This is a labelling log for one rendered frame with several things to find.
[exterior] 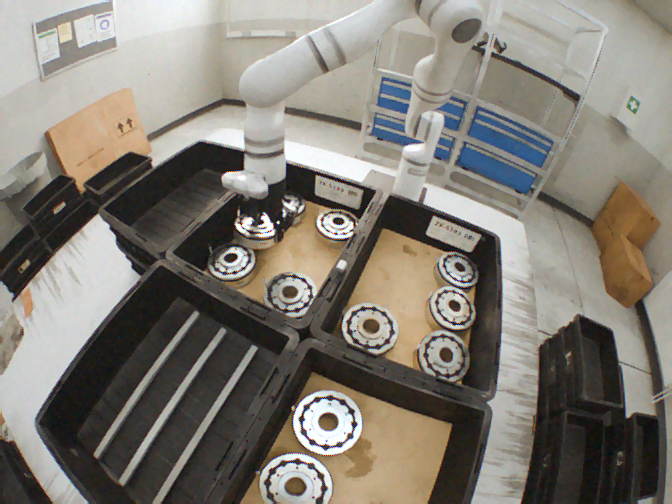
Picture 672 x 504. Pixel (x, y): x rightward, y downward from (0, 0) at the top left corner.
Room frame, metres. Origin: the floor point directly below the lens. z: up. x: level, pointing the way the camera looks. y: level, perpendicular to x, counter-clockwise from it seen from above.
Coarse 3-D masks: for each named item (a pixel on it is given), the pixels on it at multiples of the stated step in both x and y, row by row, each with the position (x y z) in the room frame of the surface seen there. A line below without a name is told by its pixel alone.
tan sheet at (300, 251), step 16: (320, 208) 0.56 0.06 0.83; (304, 224) 0.49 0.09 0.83; (288, 240) 0.43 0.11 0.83; (304, 240) 0.44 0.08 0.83; (256, 256) 0.37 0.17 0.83; (272, 256) 0.38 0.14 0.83; (288, 256) 0.38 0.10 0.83; (304, 256) 0.39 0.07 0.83; (320, 256) 0.40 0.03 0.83; (336, 256) 0.40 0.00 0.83; (208, 272) 0.30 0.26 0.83; (272, 272) 0.33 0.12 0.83; (304, 272) 0.35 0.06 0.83; (320, 272) 0.35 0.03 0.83; (240, 288) 0.28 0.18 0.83; (256, 288) 0.29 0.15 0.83
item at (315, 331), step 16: (432, 208) 0.50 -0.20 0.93; (368, 224) 0.41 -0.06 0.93; (464, 224) 0.47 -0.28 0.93; (496, 240) 0.43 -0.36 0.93; (352, 256) 0.32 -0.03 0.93; (496, 256) 0.38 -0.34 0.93; (496, 272) 0.34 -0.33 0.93; (336, 288) 0.26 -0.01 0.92; (496, 288) 0.29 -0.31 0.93; (496, 304) 0.26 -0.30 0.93; (320, 320) 0.19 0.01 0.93; (496, 320) 0.22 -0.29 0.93; (320, 336) 0.16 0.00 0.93; (496, 336) 0.19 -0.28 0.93; (352, 352) 0.14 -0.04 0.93; (368, 352) 0.15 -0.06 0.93; (496, 352) 0.16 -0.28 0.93; (400, 368) 0.13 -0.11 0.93; (496, 368) 0.13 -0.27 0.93; (432, 384) 0.11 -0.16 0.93; (496, 384) 0.11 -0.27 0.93; (480, 400) 0.08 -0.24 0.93
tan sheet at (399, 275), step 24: (384, 240) 0.48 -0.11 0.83; (408, 240) 0.49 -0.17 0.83; (384, 264) 0.40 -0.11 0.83; (408, 264) 0.41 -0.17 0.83; (432, 264) 0.42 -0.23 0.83; (360, 288) 0.33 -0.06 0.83; (384, 288) 0.34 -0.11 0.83; (408, 288) 0.34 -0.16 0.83; (432, 288) 0.35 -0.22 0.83; (408, 312) 0.28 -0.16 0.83; (336, 336) 0.21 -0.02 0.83; (408, 336) 0.23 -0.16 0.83; (408, 360) 0.18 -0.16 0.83
